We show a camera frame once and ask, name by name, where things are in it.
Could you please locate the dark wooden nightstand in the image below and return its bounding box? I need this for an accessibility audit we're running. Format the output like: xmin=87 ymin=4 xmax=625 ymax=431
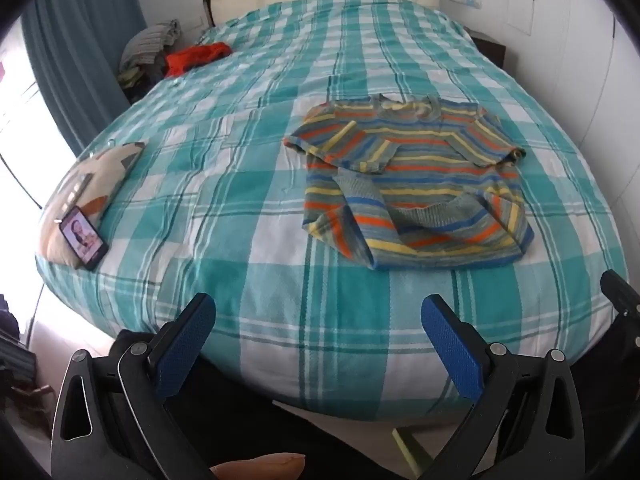
xmin=462 ymin=26 xmax=507 ymax=68

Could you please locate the striped knit sweater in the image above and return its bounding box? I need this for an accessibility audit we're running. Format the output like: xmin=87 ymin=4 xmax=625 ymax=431
xmin=283 ymin=93 xmax=535 ymax=272

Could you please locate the white wardrobe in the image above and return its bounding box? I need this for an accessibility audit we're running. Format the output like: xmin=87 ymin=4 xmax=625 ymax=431
xmin=505 ymin=0 xmax=640 ymax=241

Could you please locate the black smartphone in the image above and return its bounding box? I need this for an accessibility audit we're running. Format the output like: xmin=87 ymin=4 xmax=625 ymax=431
xmin=58 ymin=205 xmax=108 ymax=272

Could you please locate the bed with teal plaid cover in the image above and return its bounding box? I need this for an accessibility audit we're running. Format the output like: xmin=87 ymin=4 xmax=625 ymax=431
xmin=35 ymin=0 xmax=630 ymax=421

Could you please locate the teal curtain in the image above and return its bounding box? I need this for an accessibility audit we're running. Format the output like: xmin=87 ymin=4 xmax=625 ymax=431
xmin=20 ymin=0 xmax=148 ymax=156

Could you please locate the patterned beige cushion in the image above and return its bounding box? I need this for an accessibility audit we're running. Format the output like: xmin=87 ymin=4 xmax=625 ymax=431
xmin=39 ymin=141 xmax=147 ymax=268

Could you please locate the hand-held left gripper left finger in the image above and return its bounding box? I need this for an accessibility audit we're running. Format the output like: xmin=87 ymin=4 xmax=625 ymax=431
xmin=50 ymin=292 xmax=217 ymax=480

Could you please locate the person's left hand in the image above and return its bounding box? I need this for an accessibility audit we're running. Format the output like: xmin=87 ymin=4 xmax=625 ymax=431
xmin=209 ymin=452 xmax=307 ymax=480

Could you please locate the light green object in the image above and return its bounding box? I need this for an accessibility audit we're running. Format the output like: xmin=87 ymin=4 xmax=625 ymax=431
xmin=391 ymin=427 xmax=433 ymax=473

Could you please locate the red garment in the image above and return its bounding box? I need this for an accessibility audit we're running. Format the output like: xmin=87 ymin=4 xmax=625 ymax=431
xmin=165 ymin=42 xmax=233 ymax=78

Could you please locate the pile of grey clothes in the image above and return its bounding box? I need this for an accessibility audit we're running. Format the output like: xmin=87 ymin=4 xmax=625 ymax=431
xmin=118 ymin=19 xmax=182 ymax=106

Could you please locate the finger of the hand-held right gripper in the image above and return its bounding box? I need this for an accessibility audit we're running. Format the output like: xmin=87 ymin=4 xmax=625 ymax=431
xmin=600 ymin=270 xmax=640 ymax=361

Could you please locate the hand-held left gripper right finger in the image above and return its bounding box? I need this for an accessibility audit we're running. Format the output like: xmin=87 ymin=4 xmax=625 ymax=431
xmin=421 ymin=295 xmax=587 ymax=480

